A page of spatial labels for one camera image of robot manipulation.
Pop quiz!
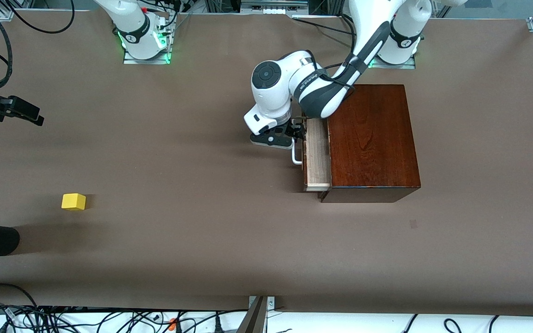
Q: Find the light wooden drawer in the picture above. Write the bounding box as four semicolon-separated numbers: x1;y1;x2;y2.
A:
292;118;332;192

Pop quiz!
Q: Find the yellow block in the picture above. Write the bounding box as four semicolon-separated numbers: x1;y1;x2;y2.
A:
62;193;87;211

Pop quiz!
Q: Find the dark brown wooden cabinet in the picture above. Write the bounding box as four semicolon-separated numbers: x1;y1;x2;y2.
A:
317;84;421;203

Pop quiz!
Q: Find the white power strip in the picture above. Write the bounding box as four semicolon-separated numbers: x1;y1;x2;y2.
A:
240;0;310;15

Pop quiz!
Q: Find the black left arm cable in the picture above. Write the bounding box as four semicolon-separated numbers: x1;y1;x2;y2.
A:
301;14;359;100

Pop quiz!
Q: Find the black base cable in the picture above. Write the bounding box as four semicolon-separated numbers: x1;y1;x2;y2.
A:
292;16;355;37

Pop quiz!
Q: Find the aluminium arm base plate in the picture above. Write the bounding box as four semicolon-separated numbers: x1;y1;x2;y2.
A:
123;13;172;64
367;25;417;70

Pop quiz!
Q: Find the aluminium frame bracket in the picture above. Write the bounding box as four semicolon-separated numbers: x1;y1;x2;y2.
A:
248;296;276;311

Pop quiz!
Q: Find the black arched cable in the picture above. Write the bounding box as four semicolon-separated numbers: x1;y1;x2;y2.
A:
0;283;39;308

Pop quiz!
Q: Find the dark metal post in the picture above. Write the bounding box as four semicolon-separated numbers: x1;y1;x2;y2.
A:
236;296;268;333

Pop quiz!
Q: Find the black cable bundle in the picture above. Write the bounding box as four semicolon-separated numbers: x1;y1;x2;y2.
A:
0;301;248;333

